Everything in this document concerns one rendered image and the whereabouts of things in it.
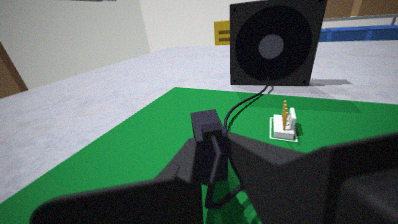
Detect black fan cable with plug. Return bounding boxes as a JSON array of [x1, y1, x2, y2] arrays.
[[190, 76, 270, 208]]

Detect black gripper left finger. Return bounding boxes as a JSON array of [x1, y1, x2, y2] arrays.
[[29, 138, 203, 224]]

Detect green circuit board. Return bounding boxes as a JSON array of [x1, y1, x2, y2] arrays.
[[0, 87, 398, 224]]

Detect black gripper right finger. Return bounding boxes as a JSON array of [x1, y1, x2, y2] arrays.
[[226, 132, 398, 224]]

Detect black cooling fan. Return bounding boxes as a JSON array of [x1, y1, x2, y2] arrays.
[[230, 0, 328, 86]]

